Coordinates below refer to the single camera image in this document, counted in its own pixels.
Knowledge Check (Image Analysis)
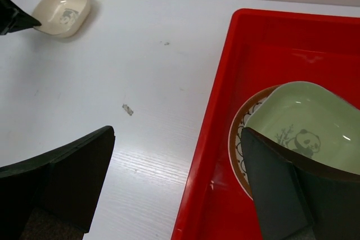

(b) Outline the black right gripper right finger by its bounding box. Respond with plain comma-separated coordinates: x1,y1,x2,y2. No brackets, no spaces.
241,128,359,239

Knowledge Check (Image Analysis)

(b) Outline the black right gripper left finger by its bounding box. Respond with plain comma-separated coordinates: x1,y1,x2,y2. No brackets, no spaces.
1,126,115,239

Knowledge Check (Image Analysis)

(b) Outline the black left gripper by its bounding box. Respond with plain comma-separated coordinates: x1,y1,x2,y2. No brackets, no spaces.
0,0,42,35

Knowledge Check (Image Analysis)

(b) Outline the cream square panda plate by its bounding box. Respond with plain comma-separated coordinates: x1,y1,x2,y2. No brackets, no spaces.
32,0,91,38

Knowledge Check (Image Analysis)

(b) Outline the round floral brown-rimmed plate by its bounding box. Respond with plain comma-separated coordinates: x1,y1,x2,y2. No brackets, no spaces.
227,85,279,200

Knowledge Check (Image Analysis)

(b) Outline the green square panda plate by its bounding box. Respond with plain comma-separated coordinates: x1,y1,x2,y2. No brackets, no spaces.
245,81,359,174

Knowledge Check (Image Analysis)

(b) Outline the red plastic bin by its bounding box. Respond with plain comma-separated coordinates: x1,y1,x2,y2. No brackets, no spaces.
172,8,359,239

